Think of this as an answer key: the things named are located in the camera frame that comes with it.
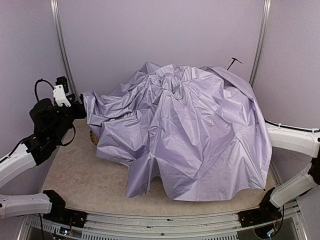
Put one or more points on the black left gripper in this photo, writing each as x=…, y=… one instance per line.
x=75, y=110

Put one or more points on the lilac folding umbrella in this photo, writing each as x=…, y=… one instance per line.
x=200, y=130

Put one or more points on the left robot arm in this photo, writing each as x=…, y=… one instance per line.
x=51, y=123

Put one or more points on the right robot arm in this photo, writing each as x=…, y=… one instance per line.
x=296, y=161

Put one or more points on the woven bamboo tray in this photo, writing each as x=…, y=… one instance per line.
x=94, y=139

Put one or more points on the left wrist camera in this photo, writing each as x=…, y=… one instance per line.
x=59, y=92

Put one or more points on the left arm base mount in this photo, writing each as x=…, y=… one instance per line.
x=66, y=216

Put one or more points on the left aluminium corner post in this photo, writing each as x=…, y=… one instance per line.
x=62, y=47

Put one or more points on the aluminium corner post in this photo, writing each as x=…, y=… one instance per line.
x=62, y=47
x=261, y=41

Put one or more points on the aluminium front rail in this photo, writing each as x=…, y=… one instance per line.
x=99, y=226

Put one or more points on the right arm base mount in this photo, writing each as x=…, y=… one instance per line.
x=260, y=215

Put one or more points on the right aluminium corner post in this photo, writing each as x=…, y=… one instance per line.
x=261, y=41

